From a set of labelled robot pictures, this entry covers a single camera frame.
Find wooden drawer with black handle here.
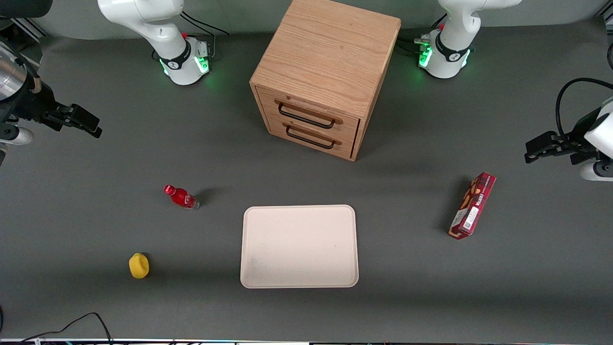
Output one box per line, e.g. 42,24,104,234
257,87,361,141
261,109,359,161

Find beige plastic tray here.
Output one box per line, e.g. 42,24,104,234
240,205,359,289

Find black left arm base cables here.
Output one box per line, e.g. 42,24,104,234
396,13,449,56

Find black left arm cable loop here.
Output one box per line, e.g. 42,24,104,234
555,77,613,140

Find black right arm base cables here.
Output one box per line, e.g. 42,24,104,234
179,11,231,62

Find black arm base cables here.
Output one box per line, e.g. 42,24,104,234
396,13,449,56
179,11,231,62

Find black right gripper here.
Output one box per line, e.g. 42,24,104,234
0,62,103,139

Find black metal drawer handle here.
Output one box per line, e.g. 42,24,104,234
285,125,336,150
277,102,336,129

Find small red bottle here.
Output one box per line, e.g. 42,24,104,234
164,184,200,211

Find yellow lemon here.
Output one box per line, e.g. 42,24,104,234
128,253,150,279

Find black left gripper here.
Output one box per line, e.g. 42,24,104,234
524,107,602,166

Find red snack box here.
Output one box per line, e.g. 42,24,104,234
448,172,497,240

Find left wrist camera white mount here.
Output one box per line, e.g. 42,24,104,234
580,160,613,182

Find black cable on table edge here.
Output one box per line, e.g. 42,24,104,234
22,312,114,345

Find black rounded object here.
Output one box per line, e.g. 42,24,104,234
0,0,53,18

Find wooden two-drawer cabinet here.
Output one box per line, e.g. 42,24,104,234
250,0,402,162

